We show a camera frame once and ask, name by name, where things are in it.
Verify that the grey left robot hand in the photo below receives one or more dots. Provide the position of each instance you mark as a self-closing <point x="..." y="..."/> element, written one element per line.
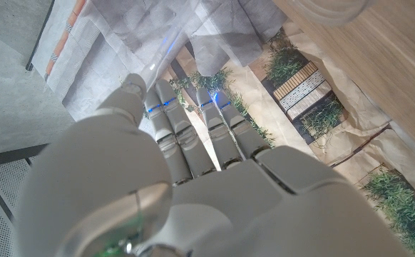
<point x="157" y="200"/>

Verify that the clear plastic pipette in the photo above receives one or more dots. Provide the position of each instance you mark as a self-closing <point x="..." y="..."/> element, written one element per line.
<point x="166" y="51"/>

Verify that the clear glass beaker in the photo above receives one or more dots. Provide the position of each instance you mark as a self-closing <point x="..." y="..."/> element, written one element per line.
<point x="328" y="10"/>

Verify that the printed fabric backdrop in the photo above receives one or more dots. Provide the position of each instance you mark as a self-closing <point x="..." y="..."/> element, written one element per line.
<point x="264" y="107"/>

